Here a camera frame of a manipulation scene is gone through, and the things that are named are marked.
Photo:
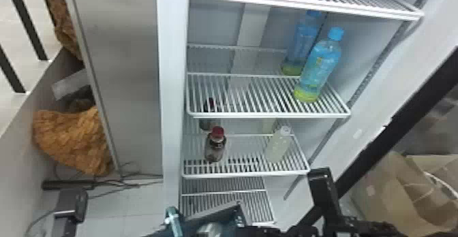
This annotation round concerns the white bottle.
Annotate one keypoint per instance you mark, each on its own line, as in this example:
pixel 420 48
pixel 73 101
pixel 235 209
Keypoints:
pixel 278 146

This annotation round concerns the brown bottle with red cap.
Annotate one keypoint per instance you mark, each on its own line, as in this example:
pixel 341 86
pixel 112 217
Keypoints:
pixel 215 146
pixel 209 106

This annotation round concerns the orange cloth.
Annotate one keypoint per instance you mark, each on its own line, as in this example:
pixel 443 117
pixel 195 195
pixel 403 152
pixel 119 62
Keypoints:
pixel 63 20
pixel 73 138

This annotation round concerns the black floor device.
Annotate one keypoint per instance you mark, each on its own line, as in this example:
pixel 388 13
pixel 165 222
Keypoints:
pixel 71 206

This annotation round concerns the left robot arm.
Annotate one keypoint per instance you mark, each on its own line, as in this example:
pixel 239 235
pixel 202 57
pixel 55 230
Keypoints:
pixel 214 220

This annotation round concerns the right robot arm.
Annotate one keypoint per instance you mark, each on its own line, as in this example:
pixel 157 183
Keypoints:
pixel 361 229

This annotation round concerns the cardboard box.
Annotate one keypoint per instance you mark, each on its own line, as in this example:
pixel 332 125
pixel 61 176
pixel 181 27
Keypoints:
pixel 400 192

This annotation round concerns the blue bottle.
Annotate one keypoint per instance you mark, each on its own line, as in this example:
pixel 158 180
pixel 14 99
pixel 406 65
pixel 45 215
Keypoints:
pixel 302 41
pixel 318 65

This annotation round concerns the white fridge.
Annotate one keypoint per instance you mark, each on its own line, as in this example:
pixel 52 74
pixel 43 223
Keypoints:
pixel 125 70

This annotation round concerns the black power strip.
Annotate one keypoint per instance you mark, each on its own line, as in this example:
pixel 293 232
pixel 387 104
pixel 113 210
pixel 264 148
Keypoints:
pixel 68 184

